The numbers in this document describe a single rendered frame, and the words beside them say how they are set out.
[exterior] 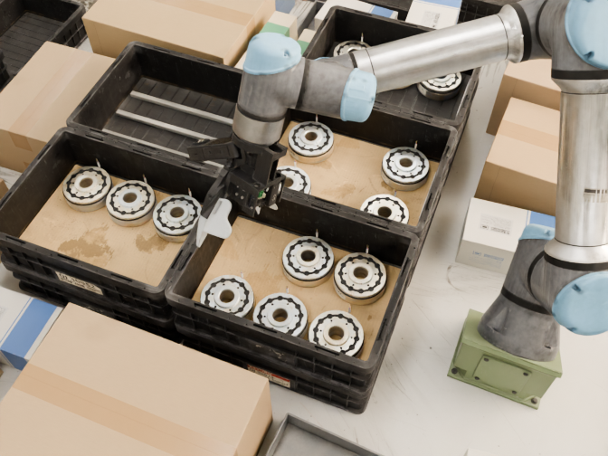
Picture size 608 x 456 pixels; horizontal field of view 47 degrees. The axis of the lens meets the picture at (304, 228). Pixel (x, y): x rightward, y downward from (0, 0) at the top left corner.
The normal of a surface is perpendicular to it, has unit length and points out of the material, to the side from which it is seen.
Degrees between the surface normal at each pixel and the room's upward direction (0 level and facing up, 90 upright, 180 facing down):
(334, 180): 0
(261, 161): 69
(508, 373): 90
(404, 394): 0
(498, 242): 0
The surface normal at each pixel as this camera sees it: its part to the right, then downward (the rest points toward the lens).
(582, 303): 0.09, 0.42
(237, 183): -0.59, 0.37
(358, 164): 0.00, -0.58
